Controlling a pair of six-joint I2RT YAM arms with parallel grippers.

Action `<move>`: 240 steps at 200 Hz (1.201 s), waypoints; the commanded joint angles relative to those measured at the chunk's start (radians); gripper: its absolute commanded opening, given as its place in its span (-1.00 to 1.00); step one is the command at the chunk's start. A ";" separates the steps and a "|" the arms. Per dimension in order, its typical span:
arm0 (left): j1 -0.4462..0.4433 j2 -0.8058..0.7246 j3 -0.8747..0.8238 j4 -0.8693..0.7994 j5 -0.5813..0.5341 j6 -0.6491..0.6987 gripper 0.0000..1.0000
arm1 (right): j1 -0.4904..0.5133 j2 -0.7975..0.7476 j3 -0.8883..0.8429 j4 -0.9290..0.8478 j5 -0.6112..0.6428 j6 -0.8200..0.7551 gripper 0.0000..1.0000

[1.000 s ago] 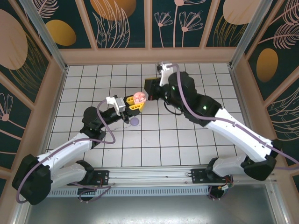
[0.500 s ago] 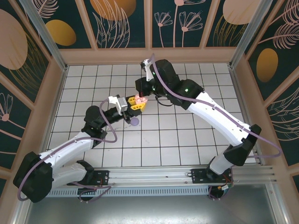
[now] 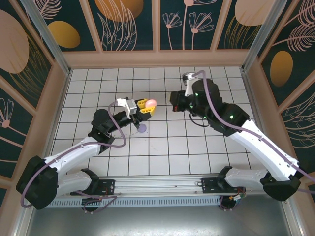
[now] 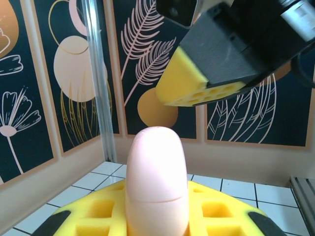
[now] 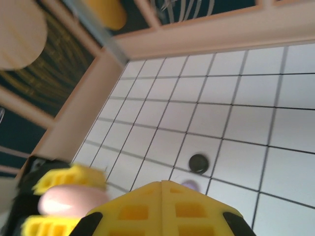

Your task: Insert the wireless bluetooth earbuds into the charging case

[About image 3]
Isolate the small green circuit board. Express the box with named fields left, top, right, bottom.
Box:
left=230, top=193, right=247, bottom=205

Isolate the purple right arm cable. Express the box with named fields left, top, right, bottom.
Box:
left=193, top=70, right=315, bottom=211

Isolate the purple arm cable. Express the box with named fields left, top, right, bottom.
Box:
left=193, top=70, right=315, bottom=211
left=21, top=100, right=127, bottom=215

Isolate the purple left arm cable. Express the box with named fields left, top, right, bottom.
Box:
left=21, top=100, right=127, bottom=215

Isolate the aluminium table side rail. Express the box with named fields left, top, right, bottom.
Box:
left=242, top=70, right=280, bottom=174
left=40, top=70, right=72, bottom=177

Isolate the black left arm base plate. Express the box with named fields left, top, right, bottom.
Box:
left=70, top=178, right=116, bottom=197

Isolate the horizontal aluminium mounting rail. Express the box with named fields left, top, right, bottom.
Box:
left=23, top=174, right=291, bottom=199

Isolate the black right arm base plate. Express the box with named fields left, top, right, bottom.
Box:
left=201, top=177, right=247, bottom=195

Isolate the aluminium frame post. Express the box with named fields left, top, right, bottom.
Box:
left=19, top=0, right=72, bottom=76
left=242, top=0, right=294, bottom=72

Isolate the grey slotted cable duct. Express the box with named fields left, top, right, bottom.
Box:
left=49, top=197, right=222, bottom=207

